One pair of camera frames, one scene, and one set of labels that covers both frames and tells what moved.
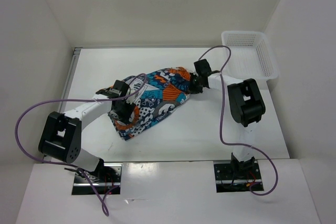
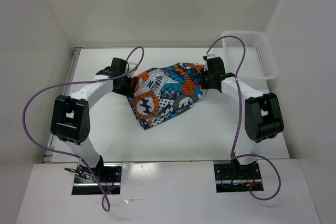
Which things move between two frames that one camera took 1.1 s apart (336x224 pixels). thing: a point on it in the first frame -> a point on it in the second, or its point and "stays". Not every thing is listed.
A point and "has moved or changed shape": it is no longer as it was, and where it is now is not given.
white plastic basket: x=252 y=56 stays
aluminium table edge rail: x=69 y=75 stays
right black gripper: x=192 y=89 -> x=206 y=85
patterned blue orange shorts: x=155 y=95 has moved or changed shape
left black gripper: x=125 y=117 -> x=129 y=91
